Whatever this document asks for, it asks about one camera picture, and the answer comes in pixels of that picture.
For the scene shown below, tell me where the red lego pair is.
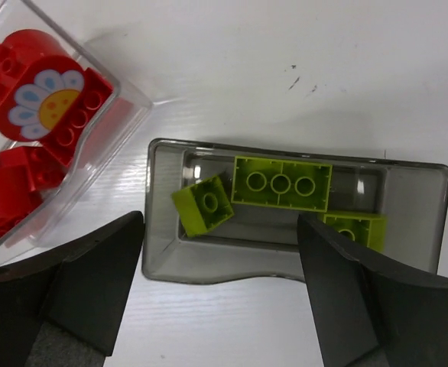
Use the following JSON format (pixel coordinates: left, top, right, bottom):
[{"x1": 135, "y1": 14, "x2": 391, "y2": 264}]
[{"x1": 0, "y1": 146, "x2": 65, "y2": 237}]

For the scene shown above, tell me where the lime lego long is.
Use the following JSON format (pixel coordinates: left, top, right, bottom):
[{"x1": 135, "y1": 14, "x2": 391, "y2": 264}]
[{"x1": 231, "y1": 156, "x2": 333, "y2": 213}]

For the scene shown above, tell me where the grey transparent container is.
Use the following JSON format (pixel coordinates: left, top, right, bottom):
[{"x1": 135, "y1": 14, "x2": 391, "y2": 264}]
[{"x1": 142, "y1": 138, "x2": 448, "y2": 284}]

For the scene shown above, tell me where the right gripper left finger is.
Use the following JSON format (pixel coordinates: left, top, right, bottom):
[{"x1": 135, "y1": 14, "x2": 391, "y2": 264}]
[{"x1": 0, "y1": 211, "x2": 144, "y2": 366}]

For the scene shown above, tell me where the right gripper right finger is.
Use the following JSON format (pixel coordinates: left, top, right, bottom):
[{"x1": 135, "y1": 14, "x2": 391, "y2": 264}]
[{"x1": 297, "y1": 214, "x2": 448, "y2": 366}]

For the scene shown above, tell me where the red lego long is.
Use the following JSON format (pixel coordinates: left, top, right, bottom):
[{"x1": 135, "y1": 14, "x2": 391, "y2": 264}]
[{"x1": 40, "y1": 67, "x2": 113, "y2": 168}]

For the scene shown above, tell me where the clear transparent container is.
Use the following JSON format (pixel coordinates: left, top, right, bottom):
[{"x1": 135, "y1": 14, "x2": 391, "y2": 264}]
[{"x1": 0, "y1": 1, "x2": 152, "y2": 267}]

